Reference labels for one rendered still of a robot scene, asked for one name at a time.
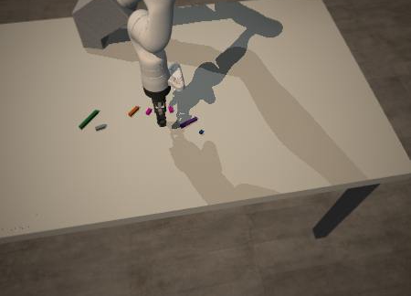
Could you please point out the grey rod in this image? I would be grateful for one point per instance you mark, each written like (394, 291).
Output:
(100, 127)

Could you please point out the purple rod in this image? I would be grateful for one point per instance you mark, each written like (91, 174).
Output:
(188, 122)

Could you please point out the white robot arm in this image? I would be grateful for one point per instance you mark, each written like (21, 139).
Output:
(149, 36)

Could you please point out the dark green rod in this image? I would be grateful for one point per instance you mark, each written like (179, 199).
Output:
(88, 119)

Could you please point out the orange rectangular bar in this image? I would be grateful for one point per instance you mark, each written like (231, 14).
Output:
(133, 110)

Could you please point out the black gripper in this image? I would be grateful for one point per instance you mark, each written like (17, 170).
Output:
(158, 99)

